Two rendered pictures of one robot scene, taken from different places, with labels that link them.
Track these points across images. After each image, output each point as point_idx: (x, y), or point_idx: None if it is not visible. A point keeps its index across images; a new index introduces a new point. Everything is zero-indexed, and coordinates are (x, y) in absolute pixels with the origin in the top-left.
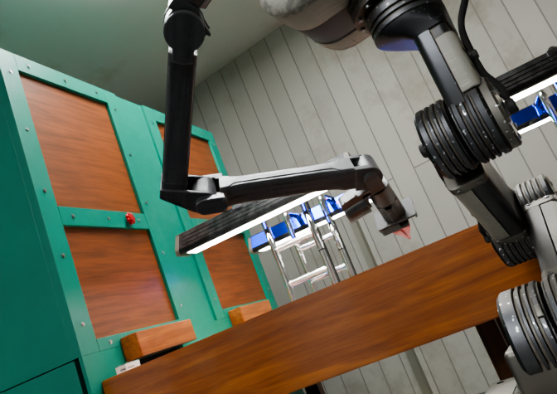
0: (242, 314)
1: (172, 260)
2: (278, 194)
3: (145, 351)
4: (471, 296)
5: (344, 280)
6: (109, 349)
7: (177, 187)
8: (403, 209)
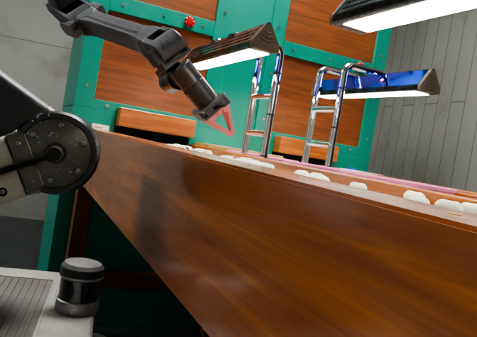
0: (280, 144)
1: (230, 70)
2: (109, 39)
3: (122, 123)
4: (123, 202)
5: (114, 135)
6: (103, 110)
7: (54, 6)
8: (204, 101)
